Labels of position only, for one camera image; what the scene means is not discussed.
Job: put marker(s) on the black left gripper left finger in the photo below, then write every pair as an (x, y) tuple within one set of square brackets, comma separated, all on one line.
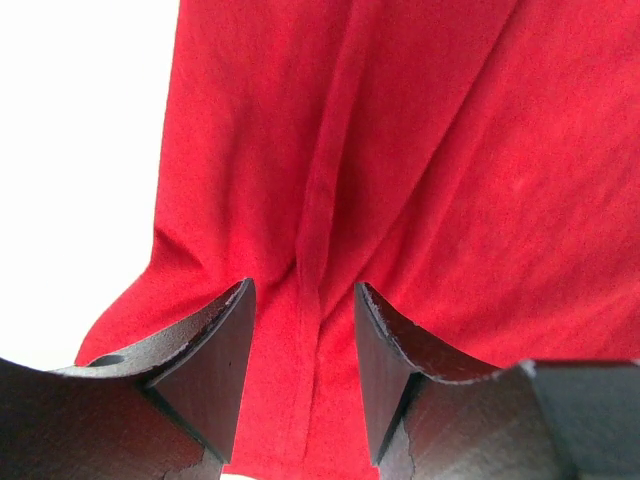
[(165, 407)]

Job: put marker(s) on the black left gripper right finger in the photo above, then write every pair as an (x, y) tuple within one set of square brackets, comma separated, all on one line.
[(434, 412)]

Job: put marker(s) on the red t-shirt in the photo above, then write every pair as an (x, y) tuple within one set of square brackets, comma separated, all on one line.
[(477, 162)]

